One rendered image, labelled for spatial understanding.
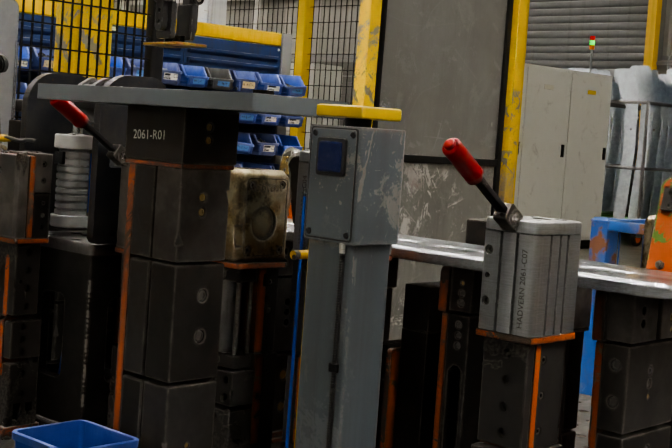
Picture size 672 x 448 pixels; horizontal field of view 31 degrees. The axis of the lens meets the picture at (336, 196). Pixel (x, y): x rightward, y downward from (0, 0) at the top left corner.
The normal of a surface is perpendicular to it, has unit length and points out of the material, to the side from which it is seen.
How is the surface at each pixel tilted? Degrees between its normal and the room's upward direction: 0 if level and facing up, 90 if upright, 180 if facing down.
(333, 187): 90
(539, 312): 90
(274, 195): 90
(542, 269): 90
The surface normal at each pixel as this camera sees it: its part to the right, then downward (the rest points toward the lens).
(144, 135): -0.67, -0.01
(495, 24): 0.72, 0.09
